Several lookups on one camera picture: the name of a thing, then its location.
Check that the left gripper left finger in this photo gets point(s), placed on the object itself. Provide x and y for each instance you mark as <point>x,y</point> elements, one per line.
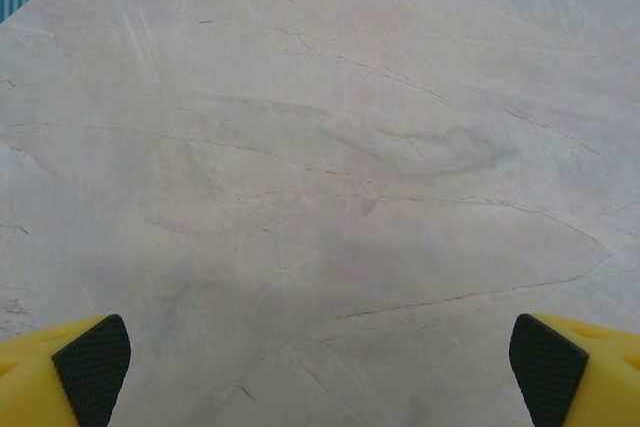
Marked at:
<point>60,382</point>

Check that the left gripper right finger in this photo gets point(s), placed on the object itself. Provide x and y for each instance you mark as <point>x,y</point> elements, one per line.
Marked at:
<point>580,382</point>

